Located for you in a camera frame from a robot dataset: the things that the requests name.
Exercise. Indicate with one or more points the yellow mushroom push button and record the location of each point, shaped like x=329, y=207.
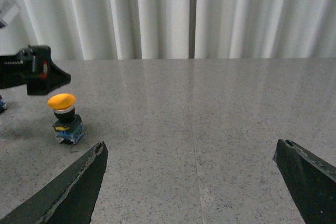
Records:
x=68, y=127

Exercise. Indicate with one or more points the black other arm gripper body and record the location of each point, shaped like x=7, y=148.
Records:
x=15, y=69

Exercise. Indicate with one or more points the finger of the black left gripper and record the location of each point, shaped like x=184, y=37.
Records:
x=43, y=75

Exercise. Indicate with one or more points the small blue black switch block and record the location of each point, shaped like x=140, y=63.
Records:
x=3, y=106

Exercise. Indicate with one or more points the white pleated curtain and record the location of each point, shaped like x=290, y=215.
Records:
x=174, y=29

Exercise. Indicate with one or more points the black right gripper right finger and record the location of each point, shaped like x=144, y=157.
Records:
x=309, y=179

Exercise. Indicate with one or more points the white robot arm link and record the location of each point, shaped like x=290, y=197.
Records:
x=9, y=10

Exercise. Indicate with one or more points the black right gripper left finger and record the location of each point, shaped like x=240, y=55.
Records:
x=70, y=197

